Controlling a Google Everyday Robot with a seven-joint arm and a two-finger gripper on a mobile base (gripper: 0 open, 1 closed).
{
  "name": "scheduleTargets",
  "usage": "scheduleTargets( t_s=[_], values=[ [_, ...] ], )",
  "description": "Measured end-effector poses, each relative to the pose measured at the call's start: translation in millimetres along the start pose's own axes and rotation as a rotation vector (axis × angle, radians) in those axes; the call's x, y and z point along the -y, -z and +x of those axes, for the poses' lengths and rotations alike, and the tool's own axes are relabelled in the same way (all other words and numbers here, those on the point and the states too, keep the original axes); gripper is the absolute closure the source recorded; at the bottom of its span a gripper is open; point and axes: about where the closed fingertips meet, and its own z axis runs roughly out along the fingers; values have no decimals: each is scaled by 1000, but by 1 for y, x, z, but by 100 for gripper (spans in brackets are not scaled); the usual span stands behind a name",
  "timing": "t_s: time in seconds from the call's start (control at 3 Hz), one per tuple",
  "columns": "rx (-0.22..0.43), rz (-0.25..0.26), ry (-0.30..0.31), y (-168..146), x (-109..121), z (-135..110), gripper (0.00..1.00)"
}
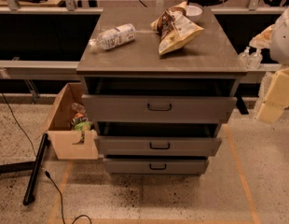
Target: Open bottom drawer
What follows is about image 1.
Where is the black cable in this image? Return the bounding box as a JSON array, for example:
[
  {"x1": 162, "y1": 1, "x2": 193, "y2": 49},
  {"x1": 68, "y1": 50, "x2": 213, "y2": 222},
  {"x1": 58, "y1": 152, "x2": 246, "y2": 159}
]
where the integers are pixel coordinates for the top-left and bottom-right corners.
[{"x1": 0, "y1": 92, "x2": 93, "y2": 224}]

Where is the white bowl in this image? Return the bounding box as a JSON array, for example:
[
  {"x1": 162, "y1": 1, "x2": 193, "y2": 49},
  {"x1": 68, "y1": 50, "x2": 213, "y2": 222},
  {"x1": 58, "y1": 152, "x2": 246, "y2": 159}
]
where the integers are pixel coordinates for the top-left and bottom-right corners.
[{"x1": 186, "y1": 5, "x2": 203, "y2": 22}]

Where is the brown snack bag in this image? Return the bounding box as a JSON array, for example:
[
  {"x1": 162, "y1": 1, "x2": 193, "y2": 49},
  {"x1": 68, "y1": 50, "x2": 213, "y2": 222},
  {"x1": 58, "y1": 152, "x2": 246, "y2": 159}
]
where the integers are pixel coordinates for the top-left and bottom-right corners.
[{"x1": 150, "y1": 2, "x2": 186, "y2": 37}]

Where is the black metal leg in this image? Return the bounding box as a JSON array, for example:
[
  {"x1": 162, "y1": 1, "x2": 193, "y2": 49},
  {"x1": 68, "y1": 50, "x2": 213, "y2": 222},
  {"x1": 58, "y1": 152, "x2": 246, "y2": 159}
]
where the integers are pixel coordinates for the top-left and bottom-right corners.
[{"x1": 0, "y1": 133, "x2": 49, "y2": 205}]

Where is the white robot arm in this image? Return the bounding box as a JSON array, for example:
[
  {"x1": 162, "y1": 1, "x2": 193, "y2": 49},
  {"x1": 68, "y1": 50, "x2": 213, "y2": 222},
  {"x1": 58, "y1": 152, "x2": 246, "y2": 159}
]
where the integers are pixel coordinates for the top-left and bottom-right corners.
[{"x1": 249, "y1": 7, "x2": 289, "y2": 123}]

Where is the grey bottom drawer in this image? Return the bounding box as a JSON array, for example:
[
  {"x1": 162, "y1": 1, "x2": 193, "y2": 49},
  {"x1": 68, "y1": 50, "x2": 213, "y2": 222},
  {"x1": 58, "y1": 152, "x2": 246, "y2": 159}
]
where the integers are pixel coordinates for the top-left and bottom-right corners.
[{"x1": 103, "y1": 159, "x2": 209, "y2": 175}]

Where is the yellow chip bag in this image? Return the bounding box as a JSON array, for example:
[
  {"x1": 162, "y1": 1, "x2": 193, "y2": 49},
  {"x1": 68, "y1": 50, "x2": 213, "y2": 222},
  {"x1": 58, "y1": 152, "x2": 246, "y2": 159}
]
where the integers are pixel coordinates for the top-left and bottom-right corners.
[{"x1": 158, "y1": 16, "x2": 203, "y2": 55}]

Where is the grey drawer cabinet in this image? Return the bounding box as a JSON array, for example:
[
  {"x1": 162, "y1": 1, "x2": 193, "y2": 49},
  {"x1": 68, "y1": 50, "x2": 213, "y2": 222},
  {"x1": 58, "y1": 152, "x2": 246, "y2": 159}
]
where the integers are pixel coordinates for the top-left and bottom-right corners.
[{"x1": 76, "y1": 6, "x2": 248, "y2": 175}]

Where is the grey top drawer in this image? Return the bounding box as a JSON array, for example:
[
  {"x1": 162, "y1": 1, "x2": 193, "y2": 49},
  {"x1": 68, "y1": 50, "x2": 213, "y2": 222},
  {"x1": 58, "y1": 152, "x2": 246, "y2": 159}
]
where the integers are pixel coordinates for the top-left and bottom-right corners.
[{"x1": 82, "y1": 94, "x2": 236, "y2": 123}]

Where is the left clear pump bottle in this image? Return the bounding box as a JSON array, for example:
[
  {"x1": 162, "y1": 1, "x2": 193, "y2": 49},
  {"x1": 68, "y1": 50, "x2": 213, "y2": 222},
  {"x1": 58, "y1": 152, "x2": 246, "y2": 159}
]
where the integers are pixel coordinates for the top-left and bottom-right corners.
[{"x1": 239, "y1": 47, "x2": 250, "y2": 65}]

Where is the grey metal rail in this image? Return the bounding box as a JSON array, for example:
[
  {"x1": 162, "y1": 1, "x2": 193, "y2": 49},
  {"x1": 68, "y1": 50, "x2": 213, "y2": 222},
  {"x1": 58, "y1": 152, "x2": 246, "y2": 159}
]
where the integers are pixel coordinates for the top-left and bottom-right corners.
[{"x1": 0, "y1": 59, "x2": 281, "y2": 83}]

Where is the grey drawer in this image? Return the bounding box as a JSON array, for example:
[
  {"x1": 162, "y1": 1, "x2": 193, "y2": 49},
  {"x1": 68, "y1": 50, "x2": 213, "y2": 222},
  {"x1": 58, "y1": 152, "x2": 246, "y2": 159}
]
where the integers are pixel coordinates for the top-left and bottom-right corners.
[
  {"x1": 82, "y1": 94, "x2": 236, "y2": 123},
  {"x1": 103, "y1": 159, "x2": 209, "y2": 175},
  {"x1": 96, "y1": 136, "x2": 222, "y2": 157}
]

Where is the grey middle drawer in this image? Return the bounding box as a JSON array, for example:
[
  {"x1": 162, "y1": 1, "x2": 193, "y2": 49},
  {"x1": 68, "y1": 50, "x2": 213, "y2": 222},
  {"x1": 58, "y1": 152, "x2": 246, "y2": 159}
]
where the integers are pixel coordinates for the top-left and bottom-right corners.
[{"x1": 96, "y1": 136, "x2": 222, "y2": 157}]

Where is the cardboard box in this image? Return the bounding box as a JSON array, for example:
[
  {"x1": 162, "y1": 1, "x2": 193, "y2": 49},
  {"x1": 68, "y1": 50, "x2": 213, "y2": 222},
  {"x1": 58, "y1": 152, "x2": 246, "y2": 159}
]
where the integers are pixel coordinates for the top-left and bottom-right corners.
[{"x1": 41, "y1": 83, "x2": 98, "y2": 160}]

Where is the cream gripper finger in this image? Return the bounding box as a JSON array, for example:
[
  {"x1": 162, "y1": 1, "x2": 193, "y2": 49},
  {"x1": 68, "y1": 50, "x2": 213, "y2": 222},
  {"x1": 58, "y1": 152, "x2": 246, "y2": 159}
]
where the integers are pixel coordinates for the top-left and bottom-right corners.
[{"x1": 256, "y1": 67, "x2": 289, "y2": 123}]

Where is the green snack package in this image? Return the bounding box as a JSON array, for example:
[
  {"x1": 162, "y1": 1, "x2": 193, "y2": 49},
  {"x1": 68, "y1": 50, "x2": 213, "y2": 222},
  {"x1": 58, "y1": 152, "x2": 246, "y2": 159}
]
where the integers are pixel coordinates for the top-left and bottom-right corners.
[{"x1": 74, "y1": 121, "x2": 91, "y2": 131}]

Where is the clear plastic water bottle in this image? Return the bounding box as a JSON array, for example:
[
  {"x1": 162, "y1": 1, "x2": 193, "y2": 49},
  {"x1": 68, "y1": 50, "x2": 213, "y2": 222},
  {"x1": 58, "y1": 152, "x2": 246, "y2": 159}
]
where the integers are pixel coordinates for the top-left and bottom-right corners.
[{"x1": 89, "y1": 23, "x2": 136, "y2": 51}]

